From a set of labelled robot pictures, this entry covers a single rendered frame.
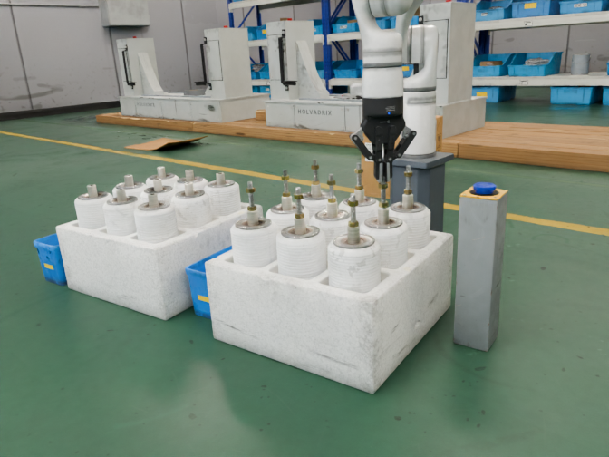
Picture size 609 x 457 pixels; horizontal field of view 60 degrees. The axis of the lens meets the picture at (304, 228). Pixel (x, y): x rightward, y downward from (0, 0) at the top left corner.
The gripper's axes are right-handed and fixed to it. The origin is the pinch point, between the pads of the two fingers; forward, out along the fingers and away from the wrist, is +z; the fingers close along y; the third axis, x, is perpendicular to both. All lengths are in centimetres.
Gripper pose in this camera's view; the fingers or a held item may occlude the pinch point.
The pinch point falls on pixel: (382, 171)
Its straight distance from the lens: 102.6
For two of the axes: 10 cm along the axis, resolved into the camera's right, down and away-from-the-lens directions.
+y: 9.9, -1.0, 1.3
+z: 0.5, 9.5, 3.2
